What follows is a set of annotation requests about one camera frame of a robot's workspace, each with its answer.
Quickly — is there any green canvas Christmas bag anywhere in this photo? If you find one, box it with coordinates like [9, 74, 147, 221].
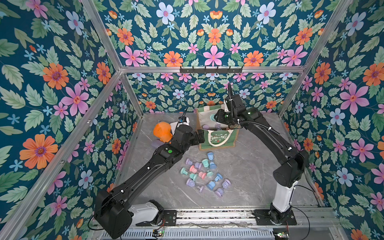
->
[196, 105, 240, 151]

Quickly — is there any blue hourglass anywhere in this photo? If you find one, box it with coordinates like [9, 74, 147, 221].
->
[206, 181, 216, 191]
[207, 152, 215, 161]

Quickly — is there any blue hourglass bottom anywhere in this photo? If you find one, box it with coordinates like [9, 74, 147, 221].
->
[206, 181, 216, 191]

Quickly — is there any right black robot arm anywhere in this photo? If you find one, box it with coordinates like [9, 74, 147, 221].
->
[214, 84, 309, 225]

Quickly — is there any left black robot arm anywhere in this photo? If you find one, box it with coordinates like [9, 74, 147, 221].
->
[94, 125, 205, 240]

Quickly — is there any green hourglass left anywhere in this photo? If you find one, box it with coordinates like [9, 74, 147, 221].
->
[180, 167, 189, 176]

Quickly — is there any white rectangular box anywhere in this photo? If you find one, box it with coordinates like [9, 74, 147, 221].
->
[170, 122, 180, 131]

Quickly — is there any orange whale toy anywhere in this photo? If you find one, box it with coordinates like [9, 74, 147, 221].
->
[153, 122, 173, 143]

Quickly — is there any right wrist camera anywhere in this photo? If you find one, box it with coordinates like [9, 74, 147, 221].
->
[225, 95, 246, 117]

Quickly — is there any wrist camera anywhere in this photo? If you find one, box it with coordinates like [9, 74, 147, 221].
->
[178, 116, 190, 126]
[225, 95, 246, 117]

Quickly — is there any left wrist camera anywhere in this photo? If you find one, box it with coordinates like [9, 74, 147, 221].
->
[178, 116, 190, 126]

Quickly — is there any black hook rail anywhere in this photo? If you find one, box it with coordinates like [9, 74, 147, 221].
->
[179, 66, 243, 74]

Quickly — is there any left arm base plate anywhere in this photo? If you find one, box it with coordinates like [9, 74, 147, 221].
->
[136, 210, 178, 228]

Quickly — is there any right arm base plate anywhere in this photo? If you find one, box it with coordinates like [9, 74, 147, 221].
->
[253, 209, 297, 226]

